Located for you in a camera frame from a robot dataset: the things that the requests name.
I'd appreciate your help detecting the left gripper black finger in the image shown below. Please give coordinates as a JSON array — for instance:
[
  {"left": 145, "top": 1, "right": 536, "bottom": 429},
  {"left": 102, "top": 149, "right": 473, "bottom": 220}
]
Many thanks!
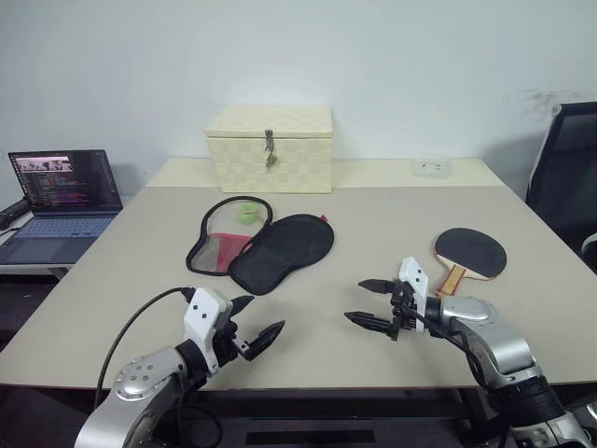
[
  {"left": 242, "top": 319, "right": 286, "bottom": 362},
  {"left": 230, "top": 294, "right": 256, "bottom": 320}
]

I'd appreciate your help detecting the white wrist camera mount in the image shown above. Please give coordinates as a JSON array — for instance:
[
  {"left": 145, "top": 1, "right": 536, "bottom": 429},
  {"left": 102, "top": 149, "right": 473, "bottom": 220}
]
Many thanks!
[
  {"left": 183, "top": 287, "right": 233, "bottom": 375},
  {"left": 397, "top": 256, "right": 431, "bottom": 335}
]

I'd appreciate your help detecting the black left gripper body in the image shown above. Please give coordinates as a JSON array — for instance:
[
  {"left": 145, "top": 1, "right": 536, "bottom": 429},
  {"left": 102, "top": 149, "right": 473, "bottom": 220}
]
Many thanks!
[{"left": 212, "top": 301, "right": 251, "bottom": 371}]

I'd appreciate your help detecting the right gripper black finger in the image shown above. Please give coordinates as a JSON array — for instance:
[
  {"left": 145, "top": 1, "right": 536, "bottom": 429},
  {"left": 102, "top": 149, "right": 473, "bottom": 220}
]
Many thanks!
[
  {"left": 343, "top": 311, "right": 393, "bottom": 334},
  {"left": 357, "top": 278, "right": 397, "bottom": 295}
]

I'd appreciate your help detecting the metal box latch with padlock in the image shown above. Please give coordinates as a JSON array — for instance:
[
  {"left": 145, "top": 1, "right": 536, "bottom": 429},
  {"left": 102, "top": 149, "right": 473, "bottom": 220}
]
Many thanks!
[{"left": 263, "top": 129, "right": 280, "bottom": 173}]

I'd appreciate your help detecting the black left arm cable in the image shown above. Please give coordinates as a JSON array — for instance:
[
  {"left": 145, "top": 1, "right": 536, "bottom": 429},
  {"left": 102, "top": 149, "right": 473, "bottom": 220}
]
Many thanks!
[{"left": 94, "top": 286, "right": 195, "bottom": 408}]

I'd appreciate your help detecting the black table tennis paddle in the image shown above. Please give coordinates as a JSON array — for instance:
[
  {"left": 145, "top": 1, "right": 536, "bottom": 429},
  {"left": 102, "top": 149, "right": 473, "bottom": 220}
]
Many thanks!
[{"left": 433, "top": 227, "right": 508, "bottom": 298}]

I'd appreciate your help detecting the black table frame bar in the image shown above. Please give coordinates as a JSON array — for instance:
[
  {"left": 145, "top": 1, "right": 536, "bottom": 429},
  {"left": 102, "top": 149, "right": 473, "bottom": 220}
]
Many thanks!
[{"left": 184, "top": 386, "right": 486, "bottom": 424}]

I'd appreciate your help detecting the small clear plastic box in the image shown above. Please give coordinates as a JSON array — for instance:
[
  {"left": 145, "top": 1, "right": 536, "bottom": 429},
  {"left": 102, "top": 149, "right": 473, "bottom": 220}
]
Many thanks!
[{"left": 411, "top": 158, "right": 454, "bottom": 179}]

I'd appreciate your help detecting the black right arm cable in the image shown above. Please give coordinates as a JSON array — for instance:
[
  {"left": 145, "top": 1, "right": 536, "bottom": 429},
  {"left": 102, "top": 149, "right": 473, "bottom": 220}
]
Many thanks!
[{"left": 410, "top": 311, "right": 512, "bottom": 448}]

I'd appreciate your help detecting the open laptop with blue keyboard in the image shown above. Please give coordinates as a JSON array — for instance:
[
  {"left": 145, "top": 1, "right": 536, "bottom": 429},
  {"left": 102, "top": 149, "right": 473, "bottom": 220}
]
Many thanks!
[{"left": 0, "top": 148, "right": 125, "bottom": 268}]

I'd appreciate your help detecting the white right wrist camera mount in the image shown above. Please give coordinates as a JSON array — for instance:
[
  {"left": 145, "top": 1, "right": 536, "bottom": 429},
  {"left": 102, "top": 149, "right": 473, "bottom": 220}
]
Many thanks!
[{"left": 397, "top": 256, "right": 431, "bottom": 335}]

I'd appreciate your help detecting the black mesh office chair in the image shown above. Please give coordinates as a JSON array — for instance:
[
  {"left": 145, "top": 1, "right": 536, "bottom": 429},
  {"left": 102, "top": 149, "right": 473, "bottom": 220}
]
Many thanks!
[{"left": 525, "top": 101, "right": 597, "bottom": 275}]

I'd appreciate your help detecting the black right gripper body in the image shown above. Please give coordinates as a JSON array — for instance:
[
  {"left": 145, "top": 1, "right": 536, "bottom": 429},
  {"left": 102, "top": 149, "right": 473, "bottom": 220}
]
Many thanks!
[{"left": 385, "top": 278, "right": 420, "bottom": 343}]

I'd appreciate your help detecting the black device beside laptop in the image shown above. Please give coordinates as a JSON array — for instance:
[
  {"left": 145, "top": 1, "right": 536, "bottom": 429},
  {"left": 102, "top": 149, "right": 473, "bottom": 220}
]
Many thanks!
[{"left": 0, "top": 197, "right": 34, "bottom": 231}]

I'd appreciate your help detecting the cream woven storage box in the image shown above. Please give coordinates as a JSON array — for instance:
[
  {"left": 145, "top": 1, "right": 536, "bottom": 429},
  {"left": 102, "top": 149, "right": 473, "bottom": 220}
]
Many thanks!
[{"left": 203, "top": 105, "right": 334, "bottom": 195}]

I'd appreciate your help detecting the black mesh paddle case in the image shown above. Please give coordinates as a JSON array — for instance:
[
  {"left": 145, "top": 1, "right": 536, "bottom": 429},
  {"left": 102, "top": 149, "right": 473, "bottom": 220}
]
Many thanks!
[{"left": 186, "top": 195, "right": 337, "bottom": 297}]

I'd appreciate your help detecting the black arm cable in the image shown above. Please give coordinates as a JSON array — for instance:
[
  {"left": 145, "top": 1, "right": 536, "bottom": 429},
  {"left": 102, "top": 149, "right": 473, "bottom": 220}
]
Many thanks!
[
  {"left": 94, "top": 286, "right": 195, "bottom": 408},
  {"left": 410, "top": 311, "right": 512, "bottom": 448}
]

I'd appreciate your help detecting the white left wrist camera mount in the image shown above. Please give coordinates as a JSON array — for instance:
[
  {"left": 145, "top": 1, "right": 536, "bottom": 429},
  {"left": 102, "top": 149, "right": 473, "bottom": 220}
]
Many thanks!
[{"left": 183, "top": 287, "right": 233, "bottom": 375}]

